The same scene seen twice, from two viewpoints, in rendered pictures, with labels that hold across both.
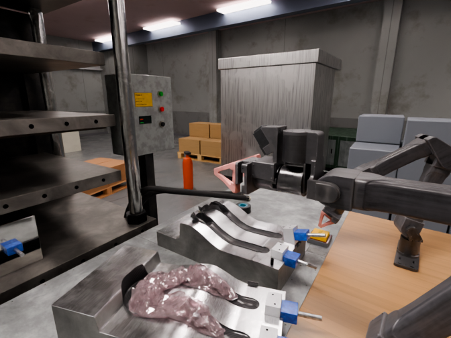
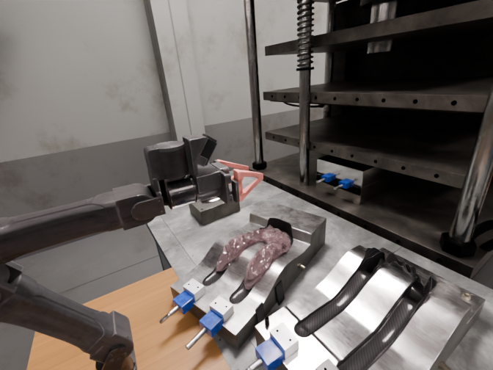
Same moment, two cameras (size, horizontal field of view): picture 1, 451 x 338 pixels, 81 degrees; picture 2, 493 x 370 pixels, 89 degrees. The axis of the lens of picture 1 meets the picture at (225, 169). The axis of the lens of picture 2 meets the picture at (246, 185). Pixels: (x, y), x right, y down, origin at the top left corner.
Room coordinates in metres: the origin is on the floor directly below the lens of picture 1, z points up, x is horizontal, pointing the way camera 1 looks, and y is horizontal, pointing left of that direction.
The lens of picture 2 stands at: (0.82, -0.50, 1.41)
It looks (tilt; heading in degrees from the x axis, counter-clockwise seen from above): 24 degrees down; 115
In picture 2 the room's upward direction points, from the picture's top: 5 degrees counter-clockwise
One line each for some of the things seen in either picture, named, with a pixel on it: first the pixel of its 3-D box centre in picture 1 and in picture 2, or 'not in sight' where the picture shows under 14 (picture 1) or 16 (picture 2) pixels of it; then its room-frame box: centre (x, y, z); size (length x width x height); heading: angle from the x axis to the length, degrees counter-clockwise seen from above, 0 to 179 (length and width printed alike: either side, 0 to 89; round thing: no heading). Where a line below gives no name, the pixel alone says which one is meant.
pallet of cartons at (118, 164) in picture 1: (90, 179); not in sight; (3.73, 2.00, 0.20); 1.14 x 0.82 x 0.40; 152
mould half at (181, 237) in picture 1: (229, 233); (374, 314); (0.89, -0.01, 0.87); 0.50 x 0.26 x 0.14; 56
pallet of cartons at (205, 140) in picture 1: (209, 141); not in sight; (6.09, 0.37, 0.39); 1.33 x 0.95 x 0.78; 55
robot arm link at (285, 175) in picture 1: (294, 177); (179, 189); (0.50, -0.14, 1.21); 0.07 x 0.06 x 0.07; 53
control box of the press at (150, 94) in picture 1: (149, 206); not in sight; (1.45, 0.45, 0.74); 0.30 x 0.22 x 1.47; 146
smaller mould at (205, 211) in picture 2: not in sight; (213, 205); (0.21, 0.42, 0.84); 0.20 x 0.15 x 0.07; 56
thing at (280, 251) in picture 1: (294, 259); (265, 357); (0.69, -0.21, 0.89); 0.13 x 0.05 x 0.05; 56
